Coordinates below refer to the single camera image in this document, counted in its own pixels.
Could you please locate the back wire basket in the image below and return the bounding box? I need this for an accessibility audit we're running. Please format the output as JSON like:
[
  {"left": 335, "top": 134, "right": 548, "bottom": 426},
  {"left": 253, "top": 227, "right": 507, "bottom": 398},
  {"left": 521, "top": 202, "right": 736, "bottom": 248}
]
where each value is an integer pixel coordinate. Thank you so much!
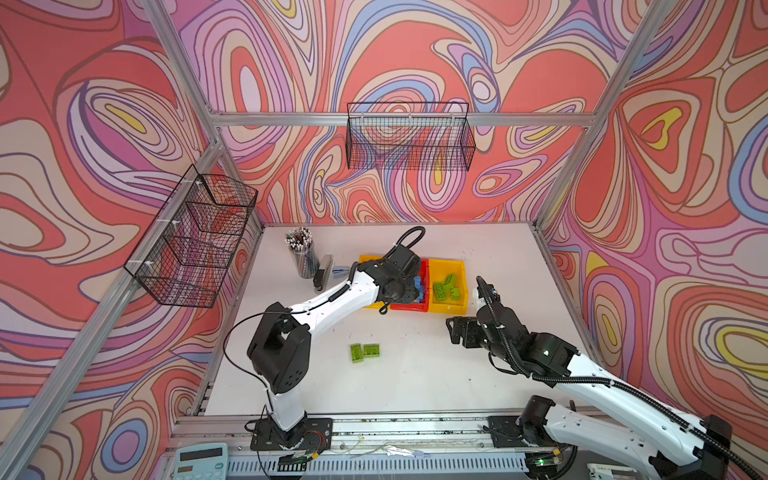
[{"left": 345, "top": 100, "right": 476, "bottom": 172}]

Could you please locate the green brick square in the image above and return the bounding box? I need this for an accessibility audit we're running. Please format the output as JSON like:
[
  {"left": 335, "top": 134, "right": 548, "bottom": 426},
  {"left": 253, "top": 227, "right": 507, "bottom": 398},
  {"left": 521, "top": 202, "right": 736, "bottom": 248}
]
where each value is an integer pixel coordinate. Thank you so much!
[{"left": 362, "top": 344, "right": 381, "bottom": 358}]

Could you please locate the yellow bin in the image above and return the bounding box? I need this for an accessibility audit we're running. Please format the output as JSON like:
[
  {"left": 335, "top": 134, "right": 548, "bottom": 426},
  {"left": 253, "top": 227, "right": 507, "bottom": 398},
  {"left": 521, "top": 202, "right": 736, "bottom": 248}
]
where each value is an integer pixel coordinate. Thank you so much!
[
  {"left": 350, "top": 256, "right": 398, "bottom": 315},
  {"left": 428, "top": 259, "right": 470, "bottom": 316}
]

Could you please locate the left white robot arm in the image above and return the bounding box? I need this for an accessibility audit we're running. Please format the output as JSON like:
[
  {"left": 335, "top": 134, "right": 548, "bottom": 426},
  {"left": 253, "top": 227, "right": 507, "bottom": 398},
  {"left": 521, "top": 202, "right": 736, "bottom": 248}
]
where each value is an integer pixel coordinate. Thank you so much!
[{"left": 247, "top": 226, "right": 426, "bottom": 436}]

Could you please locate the white device bottom right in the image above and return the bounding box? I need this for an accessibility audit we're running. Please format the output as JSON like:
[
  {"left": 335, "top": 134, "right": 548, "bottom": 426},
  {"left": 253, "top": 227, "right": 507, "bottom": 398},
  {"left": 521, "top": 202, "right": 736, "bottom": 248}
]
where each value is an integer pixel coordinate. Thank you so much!
[{"left": 587, "top": 463, "right": 639, "bottom": 480}]

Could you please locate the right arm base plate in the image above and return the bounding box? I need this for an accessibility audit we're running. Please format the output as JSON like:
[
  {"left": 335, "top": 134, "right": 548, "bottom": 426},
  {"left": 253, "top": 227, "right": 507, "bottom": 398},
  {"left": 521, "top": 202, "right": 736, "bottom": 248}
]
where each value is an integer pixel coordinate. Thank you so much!
[{"left": 482, "top": 416, "right": 564, "bottom": 449}]

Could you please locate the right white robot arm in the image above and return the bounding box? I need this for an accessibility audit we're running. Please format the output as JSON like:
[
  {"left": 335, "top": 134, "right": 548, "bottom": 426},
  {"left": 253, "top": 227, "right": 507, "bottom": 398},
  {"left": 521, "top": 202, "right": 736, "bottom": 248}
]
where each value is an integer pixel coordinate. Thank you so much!
[{"left": 446, "top": 278, "right": 761, "bottom": 479}]

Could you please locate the small blue stapler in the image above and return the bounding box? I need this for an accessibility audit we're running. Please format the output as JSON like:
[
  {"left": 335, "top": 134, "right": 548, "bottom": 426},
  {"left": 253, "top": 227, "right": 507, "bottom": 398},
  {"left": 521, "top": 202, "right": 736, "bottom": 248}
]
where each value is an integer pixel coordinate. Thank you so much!
[{"left": 331, "top": 266, "right": 350, "bottom": 279}]

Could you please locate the red middle bin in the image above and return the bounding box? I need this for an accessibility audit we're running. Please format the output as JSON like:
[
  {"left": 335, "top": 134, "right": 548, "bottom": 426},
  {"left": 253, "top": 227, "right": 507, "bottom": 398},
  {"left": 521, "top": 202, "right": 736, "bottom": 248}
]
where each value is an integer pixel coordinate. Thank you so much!
[{"left": 391, "top": 259, "right": 431, "bottom": 313}]

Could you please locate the left yellow bin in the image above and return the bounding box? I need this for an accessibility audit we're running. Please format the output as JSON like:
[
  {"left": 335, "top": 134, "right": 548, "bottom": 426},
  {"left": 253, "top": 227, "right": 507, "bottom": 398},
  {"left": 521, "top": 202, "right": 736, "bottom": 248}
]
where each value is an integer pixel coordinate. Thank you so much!
[{"left": 350, "top": 256, "right": 398, "bottom": 315}]

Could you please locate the cup of pencils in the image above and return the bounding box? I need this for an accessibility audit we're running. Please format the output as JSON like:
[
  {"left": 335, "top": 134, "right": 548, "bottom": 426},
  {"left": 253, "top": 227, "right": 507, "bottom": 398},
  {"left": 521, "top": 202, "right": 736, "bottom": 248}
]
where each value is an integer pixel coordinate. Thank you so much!
[{"left": 285, "top": 227, "right": 319, "bottom": 279}]

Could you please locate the left wire basket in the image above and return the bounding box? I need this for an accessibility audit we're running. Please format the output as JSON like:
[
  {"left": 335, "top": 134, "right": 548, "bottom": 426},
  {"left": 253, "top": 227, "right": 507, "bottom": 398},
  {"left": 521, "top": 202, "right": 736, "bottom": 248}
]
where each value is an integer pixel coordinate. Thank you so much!
[{"left": 123, "top": 166, "right": 258, "bottom": 308}]

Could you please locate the right yellow bin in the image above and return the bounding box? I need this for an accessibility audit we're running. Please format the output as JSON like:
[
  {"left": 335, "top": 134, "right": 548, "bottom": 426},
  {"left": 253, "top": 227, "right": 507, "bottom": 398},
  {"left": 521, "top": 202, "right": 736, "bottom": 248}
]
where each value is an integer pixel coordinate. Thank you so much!
[{"left": 428, "top": 259, "right": 470, "bottom": 316}]

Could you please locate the wire basket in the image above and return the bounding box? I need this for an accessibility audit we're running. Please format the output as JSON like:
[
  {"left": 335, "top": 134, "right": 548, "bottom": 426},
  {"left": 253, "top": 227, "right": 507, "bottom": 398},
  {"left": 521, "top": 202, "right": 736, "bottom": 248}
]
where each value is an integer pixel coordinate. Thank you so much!
[
  {"left": 123, "top": 166, "right": 258, "bottom": 308},
  {"left": 345, "top": 100, "right": 476, "bottom": 172}
]

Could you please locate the grey stapler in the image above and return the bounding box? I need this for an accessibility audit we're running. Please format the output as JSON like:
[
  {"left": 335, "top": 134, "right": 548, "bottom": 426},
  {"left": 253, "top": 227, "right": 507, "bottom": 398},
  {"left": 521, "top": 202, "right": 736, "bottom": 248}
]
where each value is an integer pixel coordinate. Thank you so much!
[{"left": 312, "top": 254, "right": 333, "bottom": 293}]

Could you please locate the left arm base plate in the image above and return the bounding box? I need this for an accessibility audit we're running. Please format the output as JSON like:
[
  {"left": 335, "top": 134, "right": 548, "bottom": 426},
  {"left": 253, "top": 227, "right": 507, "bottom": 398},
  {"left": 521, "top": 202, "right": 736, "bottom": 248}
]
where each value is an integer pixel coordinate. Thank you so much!
[{"left": 250, "top": 417, "right": 334, "bottom": 453}]

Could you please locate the calculator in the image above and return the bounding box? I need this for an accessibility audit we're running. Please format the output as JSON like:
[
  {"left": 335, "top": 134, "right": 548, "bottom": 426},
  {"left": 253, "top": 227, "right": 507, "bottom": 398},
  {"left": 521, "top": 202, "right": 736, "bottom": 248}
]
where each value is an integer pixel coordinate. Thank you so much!
[{"left": 171, "top": 443, "right": 229, "bottom": 480}]

